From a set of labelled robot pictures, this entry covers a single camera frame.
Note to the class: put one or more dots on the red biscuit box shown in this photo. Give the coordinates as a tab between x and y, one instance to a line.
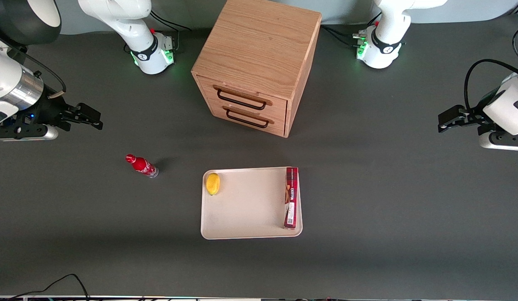
291	196

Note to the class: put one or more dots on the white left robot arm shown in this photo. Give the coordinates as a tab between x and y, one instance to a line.
388	37

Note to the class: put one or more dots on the beige plastic tray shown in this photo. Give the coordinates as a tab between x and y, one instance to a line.
250	205

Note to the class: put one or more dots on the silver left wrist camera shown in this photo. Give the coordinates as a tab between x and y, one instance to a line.
501	142

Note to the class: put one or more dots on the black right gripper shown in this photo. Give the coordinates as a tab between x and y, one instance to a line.
51	109

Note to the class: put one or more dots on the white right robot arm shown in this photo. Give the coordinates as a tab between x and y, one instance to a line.
8	79

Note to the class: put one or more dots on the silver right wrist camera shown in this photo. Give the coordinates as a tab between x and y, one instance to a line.
37	133

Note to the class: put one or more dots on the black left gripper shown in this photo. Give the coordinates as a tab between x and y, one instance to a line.
473	116

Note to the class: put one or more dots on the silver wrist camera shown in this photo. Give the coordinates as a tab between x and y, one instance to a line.
37	133
501	142

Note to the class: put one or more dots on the yellow lemon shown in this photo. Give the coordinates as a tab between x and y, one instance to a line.
213	184

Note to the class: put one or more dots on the red coke bottle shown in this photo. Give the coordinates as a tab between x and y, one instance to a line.
141	165

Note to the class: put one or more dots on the wooden two-drawer cabinet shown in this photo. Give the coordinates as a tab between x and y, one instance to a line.
258	46

